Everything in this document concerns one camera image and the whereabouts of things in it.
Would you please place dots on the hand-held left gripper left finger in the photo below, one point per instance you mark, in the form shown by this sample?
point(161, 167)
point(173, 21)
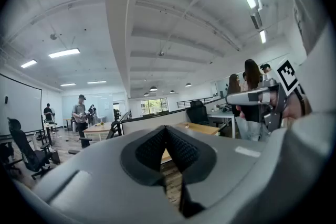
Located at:
point(99, 165)

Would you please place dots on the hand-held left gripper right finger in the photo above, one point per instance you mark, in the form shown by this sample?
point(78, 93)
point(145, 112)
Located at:
point(223, 160)

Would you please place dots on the rectangular ceiling light panel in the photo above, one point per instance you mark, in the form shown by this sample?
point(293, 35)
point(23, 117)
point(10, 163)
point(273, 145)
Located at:
point(29, 63)
point(64, 52)
point(68, 84)
point(96, 82)

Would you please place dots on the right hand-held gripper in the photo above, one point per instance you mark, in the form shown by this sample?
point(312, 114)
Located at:
point(287, 76)

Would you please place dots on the white table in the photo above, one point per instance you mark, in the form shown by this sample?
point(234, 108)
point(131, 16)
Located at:
point(223, 114)

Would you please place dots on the person's right forearm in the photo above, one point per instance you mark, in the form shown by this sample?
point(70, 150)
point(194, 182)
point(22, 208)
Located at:
point(295, 106)

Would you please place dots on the person's grey printed shirt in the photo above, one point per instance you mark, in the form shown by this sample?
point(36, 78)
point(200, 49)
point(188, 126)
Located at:
point(315, 144)

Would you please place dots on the white partition black trim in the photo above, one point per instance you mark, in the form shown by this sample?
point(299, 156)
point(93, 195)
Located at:
point(152, 122)

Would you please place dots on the black office chair grey armrests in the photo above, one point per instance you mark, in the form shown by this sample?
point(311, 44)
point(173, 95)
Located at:
point(115, 127)

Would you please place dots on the wooden desk black legs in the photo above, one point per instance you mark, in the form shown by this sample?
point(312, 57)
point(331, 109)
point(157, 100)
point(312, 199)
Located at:
point(50, 127)

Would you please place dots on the black metal railing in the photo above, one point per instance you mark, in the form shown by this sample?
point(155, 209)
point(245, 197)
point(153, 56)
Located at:
point(194, 102)

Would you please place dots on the brown waste bin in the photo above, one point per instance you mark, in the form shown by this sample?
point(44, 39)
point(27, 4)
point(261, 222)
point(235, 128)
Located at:
point(55, 157)

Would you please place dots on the wooden desk white legs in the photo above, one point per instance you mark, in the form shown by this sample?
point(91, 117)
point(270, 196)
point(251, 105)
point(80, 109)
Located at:
point(97, 129)

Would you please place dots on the large whiteboard on stand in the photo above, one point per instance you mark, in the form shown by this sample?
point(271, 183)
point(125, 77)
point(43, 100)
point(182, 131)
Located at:
point(18, 105)

